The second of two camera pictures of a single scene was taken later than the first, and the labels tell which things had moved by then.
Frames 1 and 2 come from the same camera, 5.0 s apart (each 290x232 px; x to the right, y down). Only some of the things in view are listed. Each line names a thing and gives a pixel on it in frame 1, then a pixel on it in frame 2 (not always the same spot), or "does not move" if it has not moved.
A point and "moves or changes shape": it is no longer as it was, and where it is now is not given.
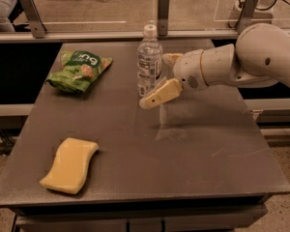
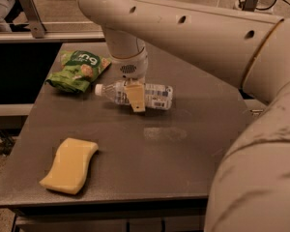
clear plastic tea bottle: (149, 59) moves or changes shape
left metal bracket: (32, 14) does not move
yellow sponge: (70, 169) does not move
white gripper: (188, 70) → (130, 69)
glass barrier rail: (101, 36) does not move
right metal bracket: (248, 8) does not move
